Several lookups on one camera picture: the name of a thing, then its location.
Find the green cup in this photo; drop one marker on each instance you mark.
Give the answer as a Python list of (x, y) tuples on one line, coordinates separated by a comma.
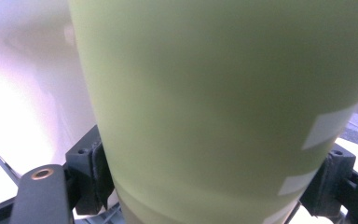
[(223, 109)]

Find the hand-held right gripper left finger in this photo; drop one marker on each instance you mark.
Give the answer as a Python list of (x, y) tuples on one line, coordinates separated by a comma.
[(88, 177)]

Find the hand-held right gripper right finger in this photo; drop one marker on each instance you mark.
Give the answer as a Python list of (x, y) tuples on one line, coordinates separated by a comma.
[(327, 183)]

